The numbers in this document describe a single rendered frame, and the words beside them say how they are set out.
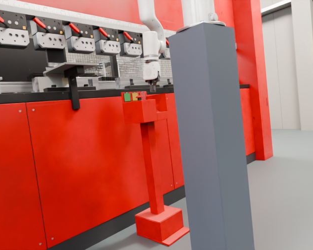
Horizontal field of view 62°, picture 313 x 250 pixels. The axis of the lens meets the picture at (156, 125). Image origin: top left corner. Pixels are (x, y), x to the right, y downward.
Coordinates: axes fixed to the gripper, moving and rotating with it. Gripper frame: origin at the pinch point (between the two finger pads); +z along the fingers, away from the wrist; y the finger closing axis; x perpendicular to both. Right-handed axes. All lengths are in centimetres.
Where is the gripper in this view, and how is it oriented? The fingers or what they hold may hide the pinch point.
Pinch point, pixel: (152, 89)
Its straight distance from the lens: 151.0
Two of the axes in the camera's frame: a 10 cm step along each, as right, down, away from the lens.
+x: 6.8, -1.3, 7.3
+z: 0.5, 9.9, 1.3
